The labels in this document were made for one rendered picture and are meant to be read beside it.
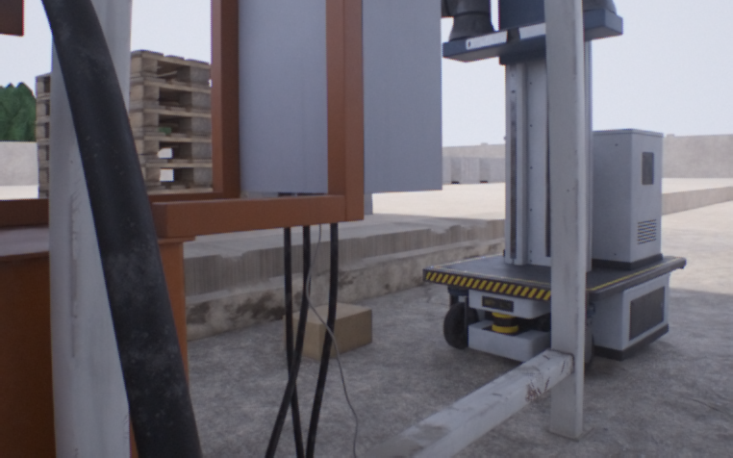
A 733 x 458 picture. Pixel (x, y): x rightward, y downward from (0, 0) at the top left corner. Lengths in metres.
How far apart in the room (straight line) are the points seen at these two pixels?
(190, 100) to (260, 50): 2.26
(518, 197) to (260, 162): 1.37
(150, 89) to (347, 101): 2.38
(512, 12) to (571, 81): 1.02
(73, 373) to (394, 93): 0.62
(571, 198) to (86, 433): 1.08
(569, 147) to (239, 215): 0.82
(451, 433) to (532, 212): 1.37
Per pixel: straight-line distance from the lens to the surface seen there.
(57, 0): 0.34
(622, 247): 2.22
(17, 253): 0.60
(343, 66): 0.83
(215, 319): 2.46
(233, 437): 1.58
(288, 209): 0.75
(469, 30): 2.17
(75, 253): 0.51
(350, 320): 2.18
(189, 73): 3.33
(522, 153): 2.22
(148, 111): 3.12
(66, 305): 0.53
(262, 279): 2.61
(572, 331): 1.43
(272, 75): 1.03
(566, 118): 1.30
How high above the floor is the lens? 0.68
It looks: 3 degrees down
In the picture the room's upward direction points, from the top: 1 degrees counter-clockwise
